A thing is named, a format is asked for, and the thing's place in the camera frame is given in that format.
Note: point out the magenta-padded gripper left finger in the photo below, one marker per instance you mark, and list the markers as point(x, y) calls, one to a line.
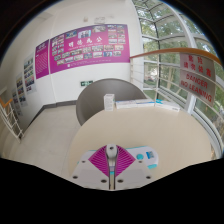
point(96, 166)

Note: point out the white photo wall panel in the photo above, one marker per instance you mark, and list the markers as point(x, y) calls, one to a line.
point(29, 74)
point(20, 90)
point(15, 97)

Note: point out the clear warning sign red lettering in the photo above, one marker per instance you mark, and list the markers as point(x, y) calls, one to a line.
point(196, 80)

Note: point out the narrow magenta text poster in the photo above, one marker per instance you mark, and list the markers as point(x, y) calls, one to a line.
point(42, 60)

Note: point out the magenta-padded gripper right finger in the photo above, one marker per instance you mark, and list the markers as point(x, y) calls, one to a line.
point(128, 166)

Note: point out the white stair railing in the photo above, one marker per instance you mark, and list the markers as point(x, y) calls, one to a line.
point(11, 121)

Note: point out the grey round-backed chair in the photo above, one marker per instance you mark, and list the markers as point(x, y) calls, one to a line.
point(96, 100)

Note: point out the small upright white box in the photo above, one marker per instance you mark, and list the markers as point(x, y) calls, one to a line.
point(109, 102)

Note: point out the flat white and teal box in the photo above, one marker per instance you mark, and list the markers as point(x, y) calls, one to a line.
point(167, 105)

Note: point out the white wall-mounted fixture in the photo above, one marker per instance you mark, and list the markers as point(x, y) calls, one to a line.
point(100, 20)

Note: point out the green exit sign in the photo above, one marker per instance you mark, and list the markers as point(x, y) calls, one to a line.
point(86, 83)

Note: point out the large magenta photo poster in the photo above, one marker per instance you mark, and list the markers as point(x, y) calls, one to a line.
point(90, 48)

